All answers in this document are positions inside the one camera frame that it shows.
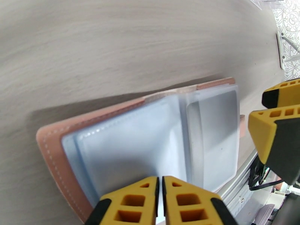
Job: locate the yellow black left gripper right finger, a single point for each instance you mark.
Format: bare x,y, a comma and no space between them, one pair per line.
189,203

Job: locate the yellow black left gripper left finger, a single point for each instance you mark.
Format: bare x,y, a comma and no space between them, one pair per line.
133,203

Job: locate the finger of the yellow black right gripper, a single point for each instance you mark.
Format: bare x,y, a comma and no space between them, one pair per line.
286,95
262,137

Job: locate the clear acrylic card box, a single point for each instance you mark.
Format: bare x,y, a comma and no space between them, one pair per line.
262,1

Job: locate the pink leather card holder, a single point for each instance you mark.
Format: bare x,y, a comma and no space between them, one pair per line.
54,147

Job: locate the aluminium mounting rail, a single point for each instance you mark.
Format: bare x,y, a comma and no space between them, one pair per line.
241,196

